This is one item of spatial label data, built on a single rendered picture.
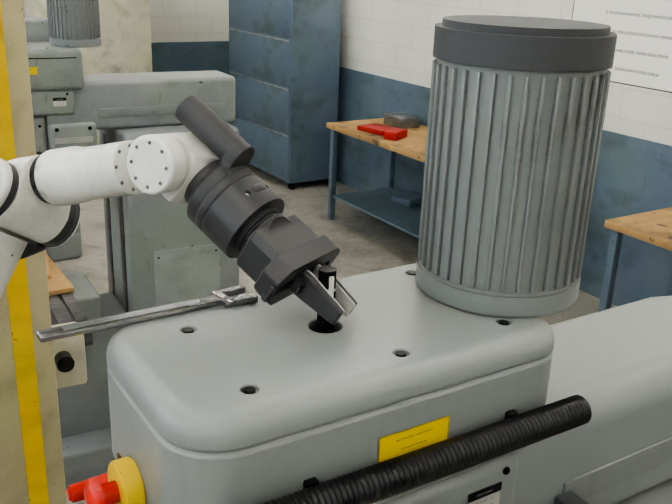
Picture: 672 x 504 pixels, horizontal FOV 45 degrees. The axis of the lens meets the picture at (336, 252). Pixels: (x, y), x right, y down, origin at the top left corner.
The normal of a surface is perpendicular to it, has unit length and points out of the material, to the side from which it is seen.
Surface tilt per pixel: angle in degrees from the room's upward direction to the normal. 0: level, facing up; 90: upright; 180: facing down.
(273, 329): 0
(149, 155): 84
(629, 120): 90
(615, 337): 0
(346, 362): 0
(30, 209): 97
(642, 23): 90
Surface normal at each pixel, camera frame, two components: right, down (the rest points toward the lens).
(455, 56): -0.82, 0.17
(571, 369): 0.04, -0.94
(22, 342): 0.54, 0.31
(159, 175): -0.46, 0.18
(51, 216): 0.75, 0.36
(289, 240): 0.47, -0.70
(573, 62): 0.31, 0.33
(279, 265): -0.04, -0.30
